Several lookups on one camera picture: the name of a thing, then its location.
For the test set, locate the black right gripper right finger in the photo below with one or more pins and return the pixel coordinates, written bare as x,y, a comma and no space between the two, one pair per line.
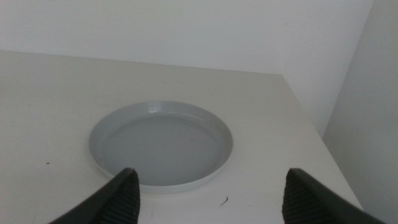
308,202

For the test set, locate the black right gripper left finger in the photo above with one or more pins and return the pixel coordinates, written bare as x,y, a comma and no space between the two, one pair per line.
121,202

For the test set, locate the grey shallow bowl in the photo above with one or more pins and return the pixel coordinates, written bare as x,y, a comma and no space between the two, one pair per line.
161,146

